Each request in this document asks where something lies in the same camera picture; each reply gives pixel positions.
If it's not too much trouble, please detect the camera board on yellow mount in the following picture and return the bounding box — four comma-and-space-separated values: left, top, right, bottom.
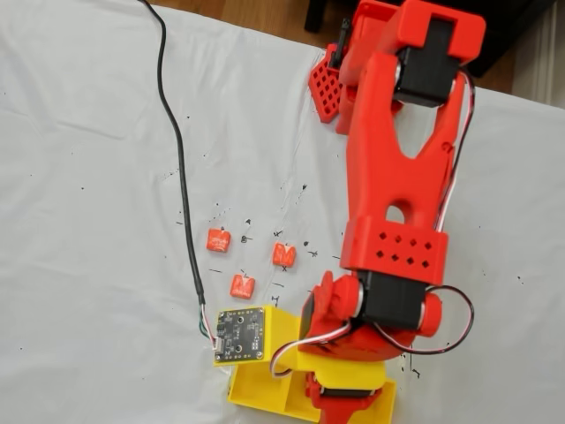
213, 305, 304, 368

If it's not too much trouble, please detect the white plastic table cover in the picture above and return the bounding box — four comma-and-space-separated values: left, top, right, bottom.
0, 0, 565, 424

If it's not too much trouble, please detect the yellow three-compartment box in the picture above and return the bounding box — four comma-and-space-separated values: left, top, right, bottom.
227, 364, 397, 424

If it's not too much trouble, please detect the black table clamp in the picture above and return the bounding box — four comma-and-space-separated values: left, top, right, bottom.
329, 18, 352, 72

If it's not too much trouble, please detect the orange starburst candy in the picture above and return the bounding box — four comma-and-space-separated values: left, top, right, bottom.
230, 273, 256, 300
272, 241, 297, 268
206, 227, 232, 254

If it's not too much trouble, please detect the black USB cable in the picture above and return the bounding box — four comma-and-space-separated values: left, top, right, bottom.
139, 0, 221, 352

